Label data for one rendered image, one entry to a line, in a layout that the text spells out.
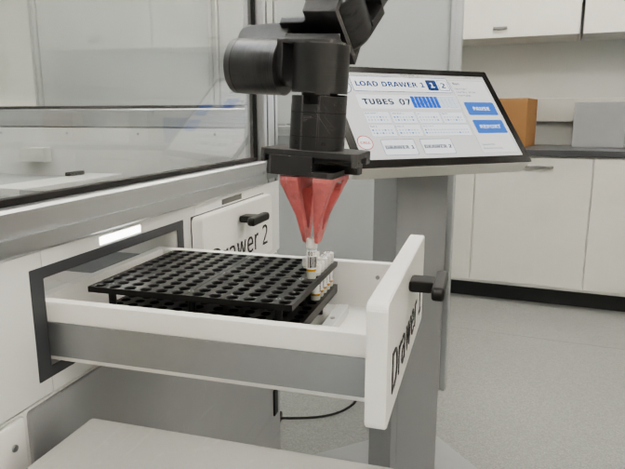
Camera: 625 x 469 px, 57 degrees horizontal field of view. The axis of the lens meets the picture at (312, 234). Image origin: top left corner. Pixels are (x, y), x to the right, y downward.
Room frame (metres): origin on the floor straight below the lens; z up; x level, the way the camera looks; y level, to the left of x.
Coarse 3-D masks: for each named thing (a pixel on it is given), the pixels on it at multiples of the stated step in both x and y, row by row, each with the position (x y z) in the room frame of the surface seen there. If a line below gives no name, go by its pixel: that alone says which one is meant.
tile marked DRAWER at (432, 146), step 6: (426, 144) 1.41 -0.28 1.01; (432, 144) 1.42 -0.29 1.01; (438, 144) 1.42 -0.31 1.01; (444, 144) 1.43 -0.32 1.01; (450, 144) 1.44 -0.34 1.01; (426, 150) 1.40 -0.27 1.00; (432, 150) 1.40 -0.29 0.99; (438, 150) 1.41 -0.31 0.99; (444, 150) 1.42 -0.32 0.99; (450, 150) 1.42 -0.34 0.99
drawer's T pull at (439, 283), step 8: (440, 272) 0.58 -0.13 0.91; (416, 280) 0.55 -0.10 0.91; (424, 280) 0.55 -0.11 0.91; (432, 280) 0.56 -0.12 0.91; (440, 280) 0.55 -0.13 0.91; (416, 288) 0.55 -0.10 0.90; (424, 288) 0.55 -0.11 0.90; (432, 288) 0.53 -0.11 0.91; (440, 288) 0.53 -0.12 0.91; (432, 296) 0.52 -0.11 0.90; (440, 296) 0.52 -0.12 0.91
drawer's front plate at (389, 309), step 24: (408, 240) 0.67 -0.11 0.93; (408, 264) 0.56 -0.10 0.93; (384, 288) 0.47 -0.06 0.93; (408, 288) 0.56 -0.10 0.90; (384, 312) 0.43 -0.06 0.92; (408, 312) 0.56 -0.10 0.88; (384, 336) 0.43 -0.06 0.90; (384, 360) 0.43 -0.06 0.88; (384, 384) 0.43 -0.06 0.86; (384, 408) 0.43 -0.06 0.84
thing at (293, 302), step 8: (336, 264) 0.67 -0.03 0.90; (328, 272) 0.64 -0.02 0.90; (304, 280) 0.59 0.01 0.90; (312, 280) 0.59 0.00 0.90; (320, 280) 0.60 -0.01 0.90; (296, 288) 0.57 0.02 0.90; (304, 288) 0.56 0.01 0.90; (312, 288) 0.58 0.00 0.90; (288, 296) 0.54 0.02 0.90; (296, 296) 0.54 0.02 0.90; (304, 296) 0.55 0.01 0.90; (280, 304) 0.51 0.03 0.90; (288, 304) 0.51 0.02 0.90; (296, 304) 0.52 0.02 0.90
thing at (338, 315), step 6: (336, 306) 0.66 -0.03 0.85; (342, 306) 0.66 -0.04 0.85; (348, 306) 0.67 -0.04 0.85; (336, 312) 0.64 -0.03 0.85; (342, 312) 0.64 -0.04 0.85; (348, 312) 0.67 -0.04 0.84; (330, 318) 0.62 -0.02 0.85; (336, 318) 0.62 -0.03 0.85; (342, 318) 0.64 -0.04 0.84; (324, 324) 0.60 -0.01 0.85; (330, 324) 0.60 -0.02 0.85; (336, 324) 0.61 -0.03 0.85
